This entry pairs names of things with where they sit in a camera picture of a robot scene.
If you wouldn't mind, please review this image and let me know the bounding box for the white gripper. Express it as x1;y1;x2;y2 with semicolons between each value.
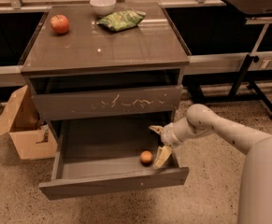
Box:
149;119;192;169

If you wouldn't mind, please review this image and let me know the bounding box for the small orange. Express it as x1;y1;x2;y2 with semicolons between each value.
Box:
140;150;153;164

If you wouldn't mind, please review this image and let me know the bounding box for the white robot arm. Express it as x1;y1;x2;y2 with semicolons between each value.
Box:
150;104;272;224

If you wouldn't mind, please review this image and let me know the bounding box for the open grey middle drawer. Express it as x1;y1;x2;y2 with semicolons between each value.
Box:
39;111;189;200

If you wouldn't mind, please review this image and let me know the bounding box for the grey drawer cabinet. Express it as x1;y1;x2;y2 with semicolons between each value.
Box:
18;1;193;143

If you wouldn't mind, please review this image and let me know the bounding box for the scratched grey upper drawer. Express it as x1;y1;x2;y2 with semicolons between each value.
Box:
32;85;182;120

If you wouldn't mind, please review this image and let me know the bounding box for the green chip bag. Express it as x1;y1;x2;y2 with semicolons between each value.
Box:
96;9;146;32

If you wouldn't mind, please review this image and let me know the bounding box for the open cardboard box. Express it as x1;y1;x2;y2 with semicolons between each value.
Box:
0;85;57;160

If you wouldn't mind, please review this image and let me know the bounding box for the white bowl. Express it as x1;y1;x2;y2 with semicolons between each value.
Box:
90;0;116;16

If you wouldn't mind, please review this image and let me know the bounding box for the red apple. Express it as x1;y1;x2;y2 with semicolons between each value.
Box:
50;15;69;35

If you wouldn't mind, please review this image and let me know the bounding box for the black side table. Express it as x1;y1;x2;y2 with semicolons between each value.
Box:
188;0;272;119

